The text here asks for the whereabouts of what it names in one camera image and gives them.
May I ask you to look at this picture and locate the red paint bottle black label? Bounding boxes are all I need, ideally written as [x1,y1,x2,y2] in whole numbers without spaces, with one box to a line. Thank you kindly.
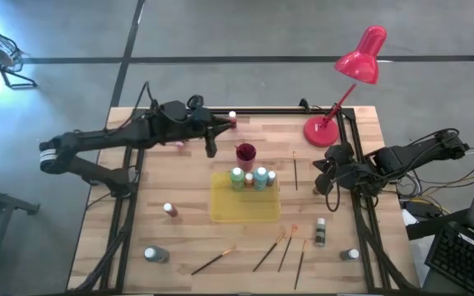
[162,201,179,219]

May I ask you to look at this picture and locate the black keyboard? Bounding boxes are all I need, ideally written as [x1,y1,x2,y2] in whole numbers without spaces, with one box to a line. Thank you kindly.
[424,224,474,296]

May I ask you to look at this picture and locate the large green paint bottle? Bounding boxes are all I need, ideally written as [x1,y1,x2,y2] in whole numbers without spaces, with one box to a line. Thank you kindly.
[230,166,245,192]

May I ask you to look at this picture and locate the yellow translucent plastic bin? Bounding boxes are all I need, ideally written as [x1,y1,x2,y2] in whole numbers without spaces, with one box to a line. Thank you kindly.
[209,170,282,224]

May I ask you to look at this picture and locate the maroon plastic cup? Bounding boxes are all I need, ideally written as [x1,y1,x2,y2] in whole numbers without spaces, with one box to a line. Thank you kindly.
[235,142,258,173]

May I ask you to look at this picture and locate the red lamp stand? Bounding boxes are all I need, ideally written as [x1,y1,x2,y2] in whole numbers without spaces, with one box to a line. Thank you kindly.
[302,25,388,148]

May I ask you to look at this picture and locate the grey-green paint bottle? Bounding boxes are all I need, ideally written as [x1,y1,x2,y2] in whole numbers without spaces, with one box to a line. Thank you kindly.
[314,216,328,248]

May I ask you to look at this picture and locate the flat paintbrush gold ferrule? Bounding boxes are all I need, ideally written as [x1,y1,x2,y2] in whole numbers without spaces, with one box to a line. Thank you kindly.
[190,245,238,276]

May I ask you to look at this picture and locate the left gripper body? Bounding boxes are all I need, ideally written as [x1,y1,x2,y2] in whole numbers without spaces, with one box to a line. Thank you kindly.
[190,109,219,159]

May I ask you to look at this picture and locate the small paintbrush orange bristles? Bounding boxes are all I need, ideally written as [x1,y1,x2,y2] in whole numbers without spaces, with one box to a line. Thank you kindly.
[291,150,300,192]

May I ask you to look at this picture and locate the large teal paint bottle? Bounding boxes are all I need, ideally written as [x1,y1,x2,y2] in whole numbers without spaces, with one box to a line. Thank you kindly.
[253,166,269,192]

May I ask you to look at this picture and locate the large black paint bottle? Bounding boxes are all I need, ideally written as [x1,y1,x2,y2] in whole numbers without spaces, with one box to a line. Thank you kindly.
[143,245,171,264]

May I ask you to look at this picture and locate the black-handled paintbrush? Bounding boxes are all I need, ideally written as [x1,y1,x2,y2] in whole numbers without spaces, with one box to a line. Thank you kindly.
[293,239,308,291]
[252,232,286,273]
[276,224,300,273]

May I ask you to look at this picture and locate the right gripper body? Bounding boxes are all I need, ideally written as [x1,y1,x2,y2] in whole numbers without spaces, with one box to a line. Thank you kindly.
[314,144,356,197]

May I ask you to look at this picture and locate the small blue paint bottle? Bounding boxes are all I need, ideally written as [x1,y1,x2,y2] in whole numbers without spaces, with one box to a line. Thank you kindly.
[339,247,360,261]

